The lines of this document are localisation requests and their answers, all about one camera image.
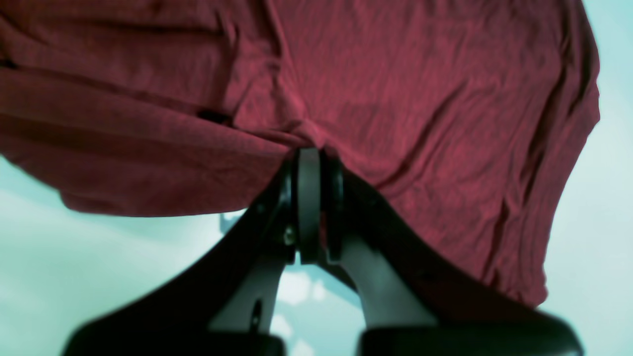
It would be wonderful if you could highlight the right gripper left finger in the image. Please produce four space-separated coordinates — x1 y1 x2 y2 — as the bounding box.
64 148 321 356

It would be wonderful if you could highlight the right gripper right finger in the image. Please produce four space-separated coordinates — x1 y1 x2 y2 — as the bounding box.
319 153 584 356

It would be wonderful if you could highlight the dark red long-sleeve shirt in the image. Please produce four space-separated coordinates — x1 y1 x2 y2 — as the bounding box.
1 0 600 307

